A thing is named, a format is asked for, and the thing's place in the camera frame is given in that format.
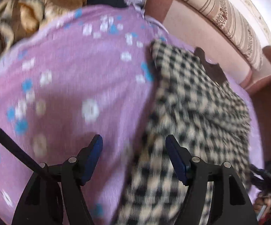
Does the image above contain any black cream checkered garment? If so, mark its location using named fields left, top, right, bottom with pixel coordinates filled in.
left=114, top=40, right=250, bottom=224

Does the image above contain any brown tan patterned clothes pile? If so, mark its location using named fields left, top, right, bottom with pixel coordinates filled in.
left=0, top=0, right=87, bottom=58

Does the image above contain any person's right hand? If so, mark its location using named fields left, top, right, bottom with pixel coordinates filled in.
left=253, top=194, right=271, bottom=220

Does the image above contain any purple floral bed sheet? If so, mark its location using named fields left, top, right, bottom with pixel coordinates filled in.
left=0, top=4, right=266, bottom=225

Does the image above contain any pink sofa back cushion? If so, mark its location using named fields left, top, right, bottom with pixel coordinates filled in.
left=145, top=0, right=271, bottom=95

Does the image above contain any striped floral pillow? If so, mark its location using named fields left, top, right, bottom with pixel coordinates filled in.
left=182, top=0, right=263, bottom=71

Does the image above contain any black cable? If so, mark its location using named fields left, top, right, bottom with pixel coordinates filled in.
left=0, top=114, right=45, bottom=175

